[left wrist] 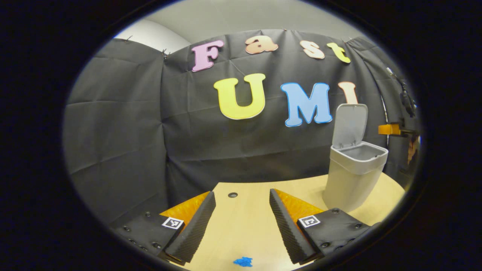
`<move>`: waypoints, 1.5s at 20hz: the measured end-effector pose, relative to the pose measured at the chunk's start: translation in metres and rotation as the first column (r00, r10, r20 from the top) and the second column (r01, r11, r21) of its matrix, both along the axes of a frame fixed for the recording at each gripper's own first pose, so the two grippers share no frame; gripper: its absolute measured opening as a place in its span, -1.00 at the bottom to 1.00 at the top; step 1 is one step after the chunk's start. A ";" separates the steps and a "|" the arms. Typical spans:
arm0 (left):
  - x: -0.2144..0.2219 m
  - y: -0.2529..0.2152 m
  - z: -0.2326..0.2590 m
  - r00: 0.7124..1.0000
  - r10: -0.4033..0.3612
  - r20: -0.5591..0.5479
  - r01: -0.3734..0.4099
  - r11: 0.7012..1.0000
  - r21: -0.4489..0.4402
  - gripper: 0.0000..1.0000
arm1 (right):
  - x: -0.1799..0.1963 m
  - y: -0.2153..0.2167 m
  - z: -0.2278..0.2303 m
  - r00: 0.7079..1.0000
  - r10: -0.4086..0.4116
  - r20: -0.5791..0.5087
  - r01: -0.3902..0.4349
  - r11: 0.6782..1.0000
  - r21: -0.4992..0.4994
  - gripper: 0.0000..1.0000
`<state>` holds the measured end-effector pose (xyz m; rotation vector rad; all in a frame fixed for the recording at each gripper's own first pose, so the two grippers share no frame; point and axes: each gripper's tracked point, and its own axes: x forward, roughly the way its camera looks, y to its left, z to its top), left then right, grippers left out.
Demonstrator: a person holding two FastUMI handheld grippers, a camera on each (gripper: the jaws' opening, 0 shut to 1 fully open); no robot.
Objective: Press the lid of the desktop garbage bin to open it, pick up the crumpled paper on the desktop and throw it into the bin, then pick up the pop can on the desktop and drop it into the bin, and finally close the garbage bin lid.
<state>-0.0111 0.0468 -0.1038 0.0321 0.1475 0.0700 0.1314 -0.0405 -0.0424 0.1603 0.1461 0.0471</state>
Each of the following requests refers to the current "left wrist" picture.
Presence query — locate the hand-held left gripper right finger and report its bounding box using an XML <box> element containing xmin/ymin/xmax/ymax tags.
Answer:
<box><xmin>269</xmin><ymin>188</ymin><xmax>381</xmax><ymax>265</ymax></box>

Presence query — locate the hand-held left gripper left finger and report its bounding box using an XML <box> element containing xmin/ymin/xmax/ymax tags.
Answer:
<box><xmin>113</xmin><ymin>191</ymin><xmax>217</xmax><ymax>266</ymax></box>

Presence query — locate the white desktop garbage bin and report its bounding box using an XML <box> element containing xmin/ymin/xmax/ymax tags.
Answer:
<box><xmin>323</xmin><ymin>104</ymin><xmax>389</xmax><ymax>212</ymax></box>

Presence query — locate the wooden desktop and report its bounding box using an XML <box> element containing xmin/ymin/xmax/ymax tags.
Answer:
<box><xmin>160</xmin><ymin>172</ymin><xmax>406</xmax><ymax>271</ymax></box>

